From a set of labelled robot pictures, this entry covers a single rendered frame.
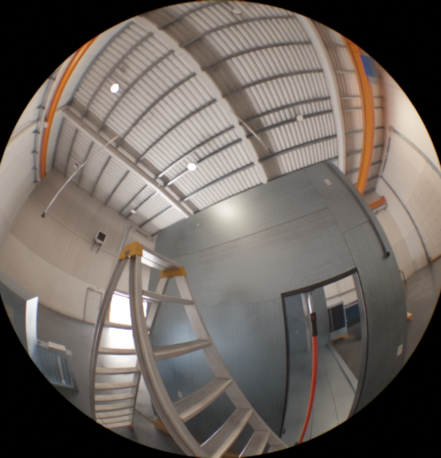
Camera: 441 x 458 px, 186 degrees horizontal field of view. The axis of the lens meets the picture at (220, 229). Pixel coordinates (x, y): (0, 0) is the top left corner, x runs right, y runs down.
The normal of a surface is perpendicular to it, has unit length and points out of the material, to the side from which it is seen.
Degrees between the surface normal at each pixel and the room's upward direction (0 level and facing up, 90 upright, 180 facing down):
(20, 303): 90
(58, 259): 90
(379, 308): 90
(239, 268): 90
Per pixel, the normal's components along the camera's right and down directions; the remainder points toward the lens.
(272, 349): -0.51, -0.47
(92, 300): 0.86, -0.32
